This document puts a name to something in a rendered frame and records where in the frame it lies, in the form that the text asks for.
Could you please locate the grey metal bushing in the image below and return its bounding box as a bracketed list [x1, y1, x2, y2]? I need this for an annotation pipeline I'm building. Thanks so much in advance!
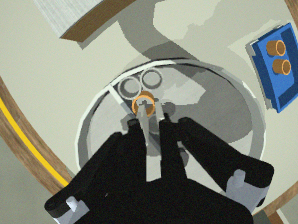
[140, 67, 164, 91]
[118, 74, 142, 100]
[148, 110, 159, 134]

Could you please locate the blue crate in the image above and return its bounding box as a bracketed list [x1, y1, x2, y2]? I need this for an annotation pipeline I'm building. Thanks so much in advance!
[246, 23, 298, 113]

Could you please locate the bronze bushing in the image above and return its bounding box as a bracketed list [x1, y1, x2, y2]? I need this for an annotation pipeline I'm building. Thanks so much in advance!
[272, 59, 291, 75]
[132, 91, 155, 117]
[266, 40, 286, 56]

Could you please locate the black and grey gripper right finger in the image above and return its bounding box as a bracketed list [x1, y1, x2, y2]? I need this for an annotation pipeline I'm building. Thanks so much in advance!
[155, 101, 274, 224]

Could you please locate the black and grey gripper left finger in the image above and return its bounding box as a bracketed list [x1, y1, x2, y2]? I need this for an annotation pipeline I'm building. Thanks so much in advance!
[44, 105, 149, 224]

